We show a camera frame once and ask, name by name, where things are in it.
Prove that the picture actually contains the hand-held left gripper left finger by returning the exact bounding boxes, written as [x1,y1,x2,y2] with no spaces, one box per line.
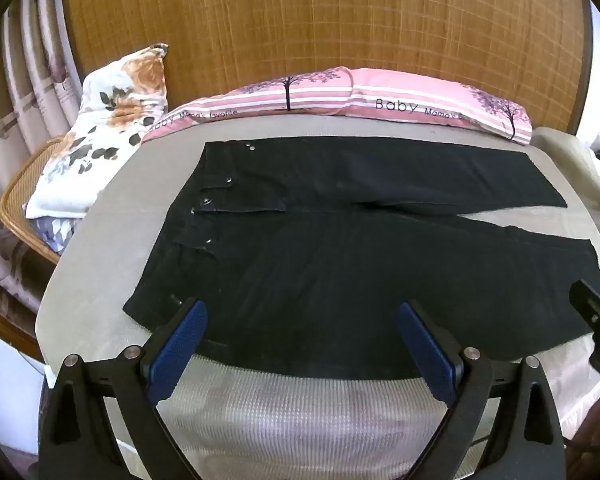
[37,297,211,480]

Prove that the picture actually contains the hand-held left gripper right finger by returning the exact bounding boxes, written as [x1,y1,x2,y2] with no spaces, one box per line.
[397,300,566,480]

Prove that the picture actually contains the black pants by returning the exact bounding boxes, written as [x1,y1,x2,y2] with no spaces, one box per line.
[122,140,600,381]

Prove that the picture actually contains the beige bed sheet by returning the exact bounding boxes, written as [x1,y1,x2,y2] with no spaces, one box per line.
[35,112,600,480]

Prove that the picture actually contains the white mesh mat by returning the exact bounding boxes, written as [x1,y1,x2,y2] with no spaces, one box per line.
[102,347,498,480]

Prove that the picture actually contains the beige satin blanket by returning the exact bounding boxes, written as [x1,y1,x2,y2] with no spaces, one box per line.
[530,126,600,261]

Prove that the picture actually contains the grey floral cloth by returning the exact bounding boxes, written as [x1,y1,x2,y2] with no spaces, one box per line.
[34,216,77,255]

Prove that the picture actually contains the rattan chair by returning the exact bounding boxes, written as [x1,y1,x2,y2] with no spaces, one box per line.
[0,137,81,266]

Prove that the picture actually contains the white floral pillow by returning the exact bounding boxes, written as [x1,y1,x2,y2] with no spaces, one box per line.
[25,43,171,221]

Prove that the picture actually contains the pink striped tree-print pillow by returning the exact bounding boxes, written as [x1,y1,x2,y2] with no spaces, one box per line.
[330,67,533,147]

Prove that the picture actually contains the pink striped blanket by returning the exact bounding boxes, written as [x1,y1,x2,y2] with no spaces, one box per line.
[142,66,356,143]

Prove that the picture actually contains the striped floral curtain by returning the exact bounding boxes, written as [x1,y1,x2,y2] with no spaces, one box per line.
[0,0,86,311]

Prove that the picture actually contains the woven bamboo headboard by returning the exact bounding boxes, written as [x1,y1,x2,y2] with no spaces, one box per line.
[60,0,593,133]

